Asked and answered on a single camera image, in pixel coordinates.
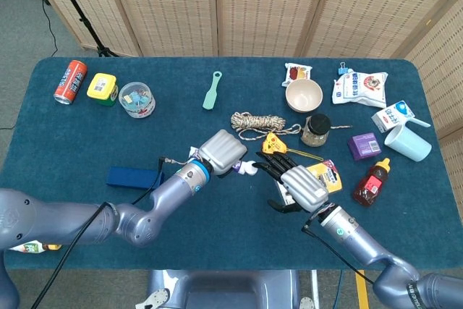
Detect green plastic spatula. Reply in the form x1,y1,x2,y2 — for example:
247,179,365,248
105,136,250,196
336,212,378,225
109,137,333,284
202,71,224,111

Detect yellow floor tape strip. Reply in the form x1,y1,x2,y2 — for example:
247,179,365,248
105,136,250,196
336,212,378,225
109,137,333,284
354,269,370,309

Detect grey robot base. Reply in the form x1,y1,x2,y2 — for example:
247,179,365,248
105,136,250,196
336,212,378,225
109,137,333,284
135,268,315,309

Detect dark blue rectangular box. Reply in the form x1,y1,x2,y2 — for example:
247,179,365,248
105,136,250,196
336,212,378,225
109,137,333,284
106,166,166,190

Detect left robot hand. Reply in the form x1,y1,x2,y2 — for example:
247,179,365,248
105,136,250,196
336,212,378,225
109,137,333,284
197,129,249,179

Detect honey bottle yellow cap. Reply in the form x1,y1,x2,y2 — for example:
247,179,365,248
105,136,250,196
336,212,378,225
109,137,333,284
352,157,391,208

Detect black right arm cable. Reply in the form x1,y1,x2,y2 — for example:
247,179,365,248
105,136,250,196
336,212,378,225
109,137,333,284
302,211,377,287

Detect woven folding screen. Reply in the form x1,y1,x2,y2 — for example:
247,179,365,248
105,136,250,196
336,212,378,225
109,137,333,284
21,0,463,140

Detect purple small box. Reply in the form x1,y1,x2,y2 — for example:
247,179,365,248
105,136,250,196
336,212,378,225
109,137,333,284
347,132,383,161

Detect blue cable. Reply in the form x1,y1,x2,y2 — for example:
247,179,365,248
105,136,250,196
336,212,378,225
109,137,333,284
334,269,344,309

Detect razor in yellow blister pack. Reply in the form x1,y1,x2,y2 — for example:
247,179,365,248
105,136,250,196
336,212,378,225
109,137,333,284
276,158,343,206

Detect yellow tape measure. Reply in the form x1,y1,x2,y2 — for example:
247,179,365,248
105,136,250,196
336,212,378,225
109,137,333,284
261,132,325,162

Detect beige bowl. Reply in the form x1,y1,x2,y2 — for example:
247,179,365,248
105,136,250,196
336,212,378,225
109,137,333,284
284,77,324,114

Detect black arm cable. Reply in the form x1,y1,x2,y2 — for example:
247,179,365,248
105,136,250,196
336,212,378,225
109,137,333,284
302,211,377,287
38,156,192,309

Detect red soda can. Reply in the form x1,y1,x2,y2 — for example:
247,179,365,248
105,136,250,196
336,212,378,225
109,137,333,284
53,59,88,106

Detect black tripod stand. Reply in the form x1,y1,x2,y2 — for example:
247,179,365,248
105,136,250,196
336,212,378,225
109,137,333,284
45,0,120,59

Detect white blue milk carton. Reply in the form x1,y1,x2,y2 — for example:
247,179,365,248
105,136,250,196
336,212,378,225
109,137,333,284
371,100,416,134

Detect coiled braided rope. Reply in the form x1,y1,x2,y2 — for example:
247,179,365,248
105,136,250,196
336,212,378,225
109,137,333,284
230,111,352,142

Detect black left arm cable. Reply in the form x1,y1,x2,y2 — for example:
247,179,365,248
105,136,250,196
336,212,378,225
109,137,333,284
38,156,192,309

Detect white powder bag blue print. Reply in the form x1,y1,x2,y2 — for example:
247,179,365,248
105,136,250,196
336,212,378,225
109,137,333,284
331,71,389,109

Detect white table leg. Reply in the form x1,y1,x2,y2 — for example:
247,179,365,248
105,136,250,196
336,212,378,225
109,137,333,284
310,269,321,309

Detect small drink bottle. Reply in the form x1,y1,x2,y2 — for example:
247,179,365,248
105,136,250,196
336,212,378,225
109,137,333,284
9,242,62,254

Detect green container yellow lid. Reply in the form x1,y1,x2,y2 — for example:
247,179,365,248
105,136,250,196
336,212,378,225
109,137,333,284
86,72,119,107

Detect glass jar black lid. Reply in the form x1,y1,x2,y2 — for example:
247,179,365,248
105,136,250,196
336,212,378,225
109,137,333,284
300,114,332,148

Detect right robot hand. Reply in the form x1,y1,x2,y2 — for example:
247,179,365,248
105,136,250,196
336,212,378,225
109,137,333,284
255,151,330,214

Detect blue tablecloth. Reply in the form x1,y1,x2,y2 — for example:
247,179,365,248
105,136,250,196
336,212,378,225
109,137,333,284
0,56,463,271

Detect red white snack packet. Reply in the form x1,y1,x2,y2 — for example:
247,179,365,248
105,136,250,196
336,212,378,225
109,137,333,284
281,62,313,88

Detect toothpaste tube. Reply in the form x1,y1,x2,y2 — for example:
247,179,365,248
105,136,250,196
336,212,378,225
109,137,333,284
188,145,258,176

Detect clear round tub of clips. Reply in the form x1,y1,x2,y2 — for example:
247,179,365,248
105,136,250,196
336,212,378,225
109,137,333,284
118,81,156,119

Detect light blue mug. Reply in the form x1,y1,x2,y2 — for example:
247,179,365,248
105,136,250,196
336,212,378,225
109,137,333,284
383,117,433,163

